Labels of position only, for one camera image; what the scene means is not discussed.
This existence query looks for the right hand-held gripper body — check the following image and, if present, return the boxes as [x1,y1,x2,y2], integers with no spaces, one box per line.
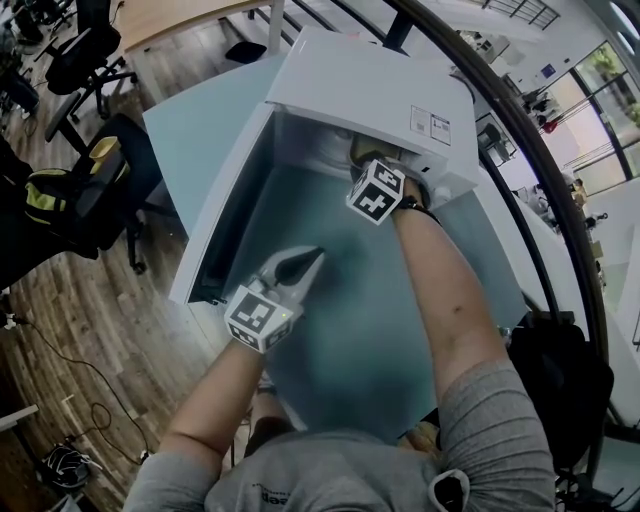
[345,158,407,228]

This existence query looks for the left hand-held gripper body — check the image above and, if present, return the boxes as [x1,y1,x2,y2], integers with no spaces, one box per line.
[223,269,307,355]

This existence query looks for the yellow sponge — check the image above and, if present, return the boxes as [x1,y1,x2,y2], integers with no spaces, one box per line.
[348,134,404,169]

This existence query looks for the white microwave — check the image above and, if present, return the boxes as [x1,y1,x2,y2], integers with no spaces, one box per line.
[168,25,480,307]

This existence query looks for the person's left forearm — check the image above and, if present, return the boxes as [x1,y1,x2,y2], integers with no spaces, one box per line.
[157,337,269,474]

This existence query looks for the person's right forearm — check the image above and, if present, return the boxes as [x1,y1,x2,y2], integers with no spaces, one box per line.
[390,177,512,401]

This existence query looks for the black wristband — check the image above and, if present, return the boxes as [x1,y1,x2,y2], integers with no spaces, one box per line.
[394,193,444,226]

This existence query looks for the black curved railing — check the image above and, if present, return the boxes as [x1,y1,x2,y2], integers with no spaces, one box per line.
[279,0,619,481]

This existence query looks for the black office chair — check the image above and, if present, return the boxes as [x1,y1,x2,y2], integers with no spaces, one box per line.
[43,0,140,121]
[43,91,176,276]
[508,309,617,474]

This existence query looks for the grey t-shirt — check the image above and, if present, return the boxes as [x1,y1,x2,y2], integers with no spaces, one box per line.
[122,357,557,512]

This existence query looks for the green yellow backpack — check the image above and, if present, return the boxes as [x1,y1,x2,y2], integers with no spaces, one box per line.
[23,167,75,227]

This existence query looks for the black balcony railing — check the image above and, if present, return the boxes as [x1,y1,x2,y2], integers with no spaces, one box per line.
[482,0,562,32]

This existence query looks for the large glass window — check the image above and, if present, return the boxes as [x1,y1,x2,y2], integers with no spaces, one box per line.
[543,39,640,182]

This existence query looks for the wooden desk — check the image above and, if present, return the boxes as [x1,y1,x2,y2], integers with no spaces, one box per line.
[121,0,287,104]

